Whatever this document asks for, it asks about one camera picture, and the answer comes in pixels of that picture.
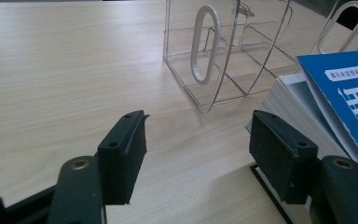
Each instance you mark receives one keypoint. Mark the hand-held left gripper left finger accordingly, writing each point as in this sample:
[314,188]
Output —
[122,161]

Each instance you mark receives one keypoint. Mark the clear acrylic book rack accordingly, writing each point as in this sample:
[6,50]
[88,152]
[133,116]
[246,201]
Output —
[202,40]

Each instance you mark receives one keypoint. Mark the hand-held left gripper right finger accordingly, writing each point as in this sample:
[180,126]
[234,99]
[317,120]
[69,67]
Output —
[279,161]

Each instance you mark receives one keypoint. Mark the thick blue book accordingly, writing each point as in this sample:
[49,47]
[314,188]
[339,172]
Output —
[348,93]

